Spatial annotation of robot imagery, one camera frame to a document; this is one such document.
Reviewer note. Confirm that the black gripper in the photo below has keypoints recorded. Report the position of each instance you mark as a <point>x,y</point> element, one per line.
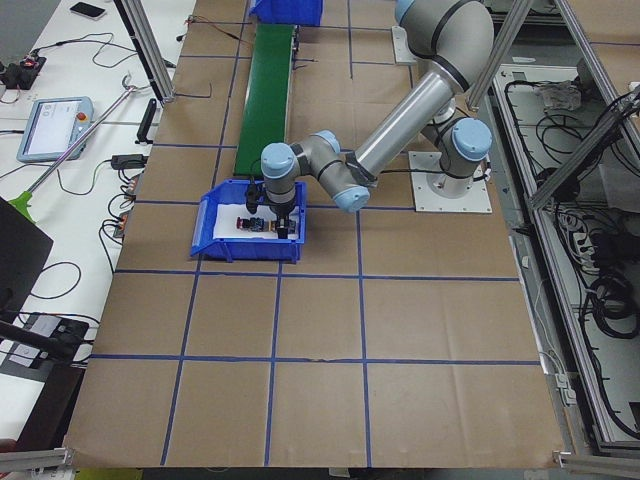
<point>281,210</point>

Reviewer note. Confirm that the red mushroom push button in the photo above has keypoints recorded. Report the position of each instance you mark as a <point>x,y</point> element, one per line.
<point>252,224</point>

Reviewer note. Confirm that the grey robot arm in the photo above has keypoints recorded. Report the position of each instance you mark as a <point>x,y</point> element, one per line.
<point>416,15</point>
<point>453,41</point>

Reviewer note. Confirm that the white foam pad left bin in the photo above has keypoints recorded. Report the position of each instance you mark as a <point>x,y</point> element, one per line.
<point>226,225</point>

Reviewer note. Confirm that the left blue plastic bin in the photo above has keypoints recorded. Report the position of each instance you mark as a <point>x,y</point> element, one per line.
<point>230,249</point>

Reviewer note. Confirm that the blue plastic bin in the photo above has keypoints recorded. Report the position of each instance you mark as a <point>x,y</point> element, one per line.
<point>230,249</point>
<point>295,12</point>

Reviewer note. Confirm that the green conveyor belt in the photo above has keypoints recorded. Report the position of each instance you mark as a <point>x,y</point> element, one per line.
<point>266,106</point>

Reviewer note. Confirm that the right blue plastic bin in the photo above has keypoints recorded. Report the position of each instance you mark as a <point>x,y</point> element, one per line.
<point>295,12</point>

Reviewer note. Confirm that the teach pendant tablet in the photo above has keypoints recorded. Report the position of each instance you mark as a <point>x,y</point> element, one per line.
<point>53,126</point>

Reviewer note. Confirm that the black smartphone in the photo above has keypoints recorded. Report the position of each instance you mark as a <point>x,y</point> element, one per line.
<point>87,10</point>

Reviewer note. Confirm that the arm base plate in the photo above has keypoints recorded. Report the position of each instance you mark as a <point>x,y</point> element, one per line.
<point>439,193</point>
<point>402,53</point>

